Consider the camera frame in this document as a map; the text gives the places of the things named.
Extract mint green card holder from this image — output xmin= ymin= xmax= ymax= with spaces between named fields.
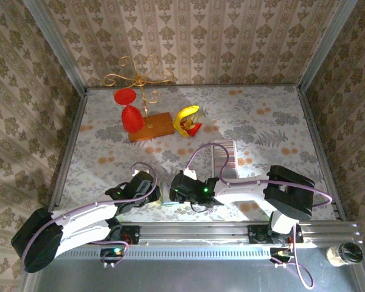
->
xmin=160 ymin=181 xmax=175 ymax=205

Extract clear plastic card box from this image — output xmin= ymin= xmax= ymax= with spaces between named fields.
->
xmin=212 ymin=140 xmax=242 ymax=181

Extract small red toy figure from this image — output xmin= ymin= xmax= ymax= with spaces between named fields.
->
xmin=182 ymin=106 xmax=209 ymax=137

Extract left small controller board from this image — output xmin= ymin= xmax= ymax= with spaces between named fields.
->
xmin=99 ymin=248 xmax=125 ymax=269

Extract small controller board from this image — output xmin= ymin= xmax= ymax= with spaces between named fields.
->
xmin=269 ymin=248 xmax=294 ymax=269
xmin=99 ymin=248 xmax=125 ymax=269

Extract red plastic wine glass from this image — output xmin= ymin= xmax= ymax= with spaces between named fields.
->
xmin=114 ymin=88 xmax=145 ymax=134

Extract yellow toy banana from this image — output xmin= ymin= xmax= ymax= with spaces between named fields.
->
xmin=173 ymin=105 xmax=201 ymax=139

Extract grey metal shelf panel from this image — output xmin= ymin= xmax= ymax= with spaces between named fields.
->
xmin=24 ymin=258 xmax=365 ymax=292

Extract right small controller board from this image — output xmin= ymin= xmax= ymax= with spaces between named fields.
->
xmin=269 ymin=248 xmax=294 ymax=269

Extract floral patterned table cover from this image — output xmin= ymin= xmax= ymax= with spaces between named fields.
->
xmin=56 ymin=85 xmax=338 ymax=223

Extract glass jar black lid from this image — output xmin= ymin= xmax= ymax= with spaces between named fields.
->
xmin=326 ymin=242 xmax=364 ymax=268

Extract aluminium front rail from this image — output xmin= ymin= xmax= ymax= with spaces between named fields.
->
xmin=63 ymin=221 xmax=362 ymax=244

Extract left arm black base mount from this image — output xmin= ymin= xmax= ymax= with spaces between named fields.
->
xmin=85 ymin=225 xmax=141 ymax=246

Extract slotted grey cable duct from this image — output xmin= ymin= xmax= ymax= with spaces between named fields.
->
xmin=56 ymin=243 xmax=273 ymax=260

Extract gold wire stand wooden base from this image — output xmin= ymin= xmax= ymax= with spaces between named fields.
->
xmin=103 ymin=54 xmax=176 ymax=143

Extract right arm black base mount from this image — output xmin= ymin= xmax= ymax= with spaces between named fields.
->
xmin=248 ymin=224 xmax=304 ymax=244

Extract left aluminium side rail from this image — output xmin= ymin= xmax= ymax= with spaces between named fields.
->
xmin=48 ymin=88 xmax=89 ymax=210

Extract aluminium side rail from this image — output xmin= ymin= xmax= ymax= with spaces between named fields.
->
xmin=48 ymin=88 xmax=89 ymax=210
xmin=296 ymin=86 xmax=346 ymax=220

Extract right aluminium side rail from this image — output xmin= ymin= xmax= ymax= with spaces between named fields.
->
xmin=296 ymin=86 xmax=346 ymax=220

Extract left aluminium corner post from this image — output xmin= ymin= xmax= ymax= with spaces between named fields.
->
xmin=21 ymin=0 xmax=88 ymax=92

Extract aluminium corner post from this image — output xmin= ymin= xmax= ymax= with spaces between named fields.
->
xmin=21 ymin=0 xmax=88 ymax=92
xmin=297 ymin=0 xmax=358 ymax=91

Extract right aluminium corner post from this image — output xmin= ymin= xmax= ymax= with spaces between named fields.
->
xmin=297 ymin=0 xmax=358 ymax=91

